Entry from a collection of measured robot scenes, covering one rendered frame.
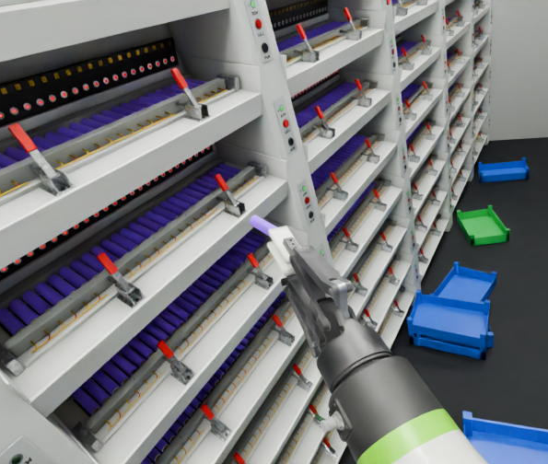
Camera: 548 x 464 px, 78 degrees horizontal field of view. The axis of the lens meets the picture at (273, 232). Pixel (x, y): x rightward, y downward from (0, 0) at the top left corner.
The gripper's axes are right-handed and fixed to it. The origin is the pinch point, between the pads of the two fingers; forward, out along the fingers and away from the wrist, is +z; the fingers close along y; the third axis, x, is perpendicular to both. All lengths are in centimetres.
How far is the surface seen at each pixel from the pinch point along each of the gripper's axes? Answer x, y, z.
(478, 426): 50, 54, -21
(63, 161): -27.5, -6.9, 20.1
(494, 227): 179, 83, 67
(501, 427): 53, 51, -23
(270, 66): 11.8, -14.9, 39.4
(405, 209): 87, 47, 57
